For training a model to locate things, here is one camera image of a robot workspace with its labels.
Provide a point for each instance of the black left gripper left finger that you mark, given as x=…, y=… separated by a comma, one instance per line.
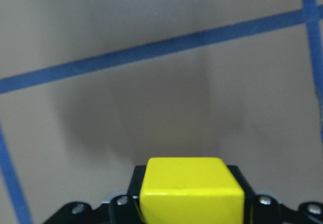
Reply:
x=136, y=181

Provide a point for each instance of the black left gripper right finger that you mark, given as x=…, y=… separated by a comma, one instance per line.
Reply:
x=248, y=190

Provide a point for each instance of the yellow block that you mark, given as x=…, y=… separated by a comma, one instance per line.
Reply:
x=190, y=190

